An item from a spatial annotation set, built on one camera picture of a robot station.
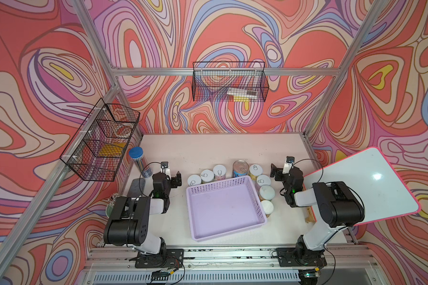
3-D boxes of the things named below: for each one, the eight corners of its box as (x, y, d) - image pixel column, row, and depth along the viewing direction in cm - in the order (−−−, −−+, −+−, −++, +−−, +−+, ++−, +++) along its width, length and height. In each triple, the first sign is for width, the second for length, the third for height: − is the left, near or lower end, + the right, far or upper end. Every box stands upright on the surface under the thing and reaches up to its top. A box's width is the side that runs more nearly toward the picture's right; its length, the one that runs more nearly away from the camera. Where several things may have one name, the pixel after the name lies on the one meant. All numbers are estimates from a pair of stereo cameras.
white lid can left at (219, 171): (213, 181, 100) (213, 175, 94) (213, 171, 104) (213, 164, 99) (225, 181, 99) (226, 175, 94) (225, 171, 104) (225, 164, 99)
